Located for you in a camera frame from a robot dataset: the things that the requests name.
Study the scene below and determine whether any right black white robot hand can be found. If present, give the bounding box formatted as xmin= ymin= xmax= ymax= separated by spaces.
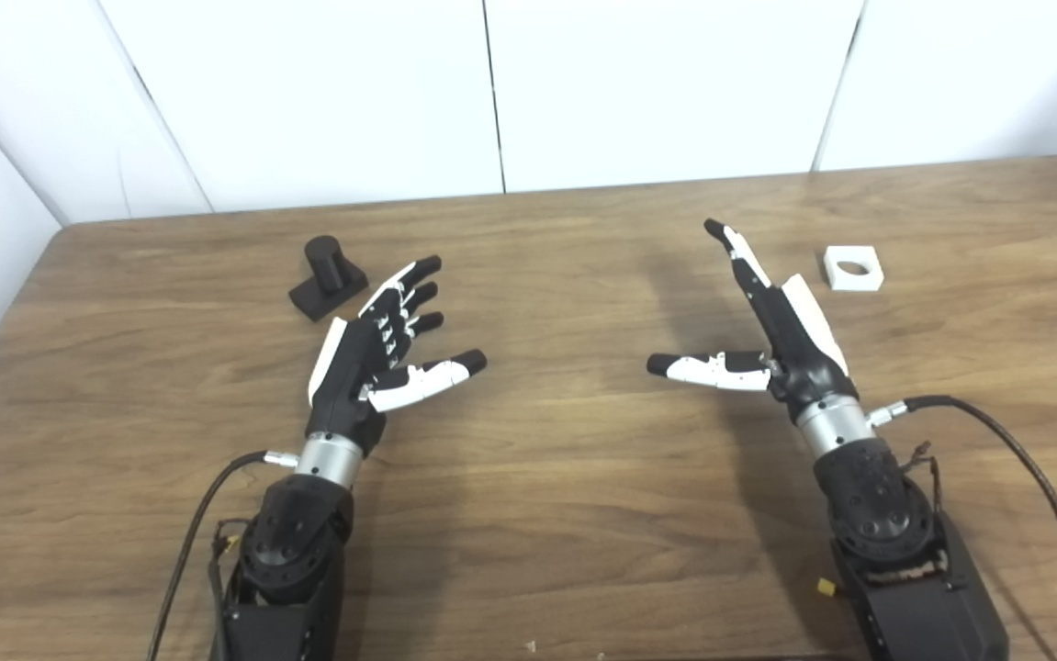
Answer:
xmin=647 ymin=218 xmax=860 ymax=423

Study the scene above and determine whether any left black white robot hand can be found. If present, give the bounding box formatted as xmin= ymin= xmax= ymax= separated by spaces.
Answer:
xmin=306 ymin=255 xmax=489 ymax=457

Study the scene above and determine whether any black peg with square base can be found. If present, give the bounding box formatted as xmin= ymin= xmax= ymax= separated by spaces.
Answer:
xmin=288 ymin=236 xmax=369 ymax=322

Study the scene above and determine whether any white square piece with hole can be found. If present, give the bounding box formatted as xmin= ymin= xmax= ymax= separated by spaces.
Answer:
xmin=823 ymin=245 xmax=885 ymax=293

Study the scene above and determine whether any right thin black wrist wire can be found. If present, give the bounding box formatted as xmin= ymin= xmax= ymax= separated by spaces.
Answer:
xmin=898 ymin=443 xmax=944 ymax=520

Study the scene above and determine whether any thin black wrist wire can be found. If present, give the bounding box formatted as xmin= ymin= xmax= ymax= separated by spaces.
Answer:
xmin=208 ymin=517 xmax=249 ymax=598
xmin=898 ymin=443 xmax=944 ymax=520

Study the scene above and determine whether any left thin black wrist wire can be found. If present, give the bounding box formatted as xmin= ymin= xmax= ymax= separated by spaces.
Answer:
xmin=208 ymin=517 xmax=249 ymax=598

